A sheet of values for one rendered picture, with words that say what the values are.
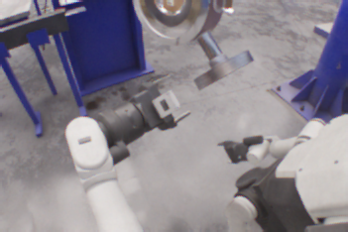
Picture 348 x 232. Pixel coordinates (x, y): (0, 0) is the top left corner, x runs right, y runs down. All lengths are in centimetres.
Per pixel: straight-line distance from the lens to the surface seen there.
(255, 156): 90
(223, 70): 61
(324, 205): 39
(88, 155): 39
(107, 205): 38
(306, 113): 209
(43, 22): 163
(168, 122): 50
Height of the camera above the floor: 128
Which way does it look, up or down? 45 degrees down
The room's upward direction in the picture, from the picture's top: 1 degrees counter-clockwise
